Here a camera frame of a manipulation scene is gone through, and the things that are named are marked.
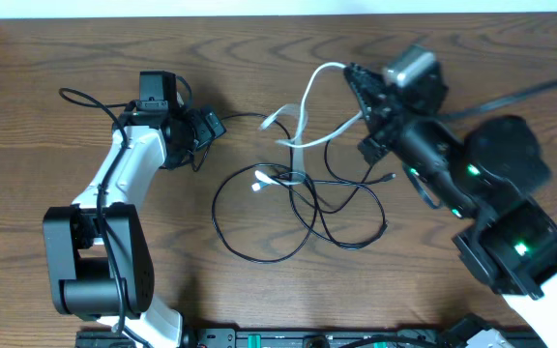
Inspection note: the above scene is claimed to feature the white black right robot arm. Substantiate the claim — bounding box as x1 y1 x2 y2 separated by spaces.
344 64 557 347

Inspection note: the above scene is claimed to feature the black USB cable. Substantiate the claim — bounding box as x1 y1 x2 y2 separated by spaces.
211 112 319 265

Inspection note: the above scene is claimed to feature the white USB cable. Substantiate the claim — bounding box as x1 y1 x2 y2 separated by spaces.
250 61 365 192

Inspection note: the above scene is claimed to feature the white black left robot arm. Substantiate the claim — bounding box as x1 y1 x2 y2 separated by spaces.
43 71 226 347

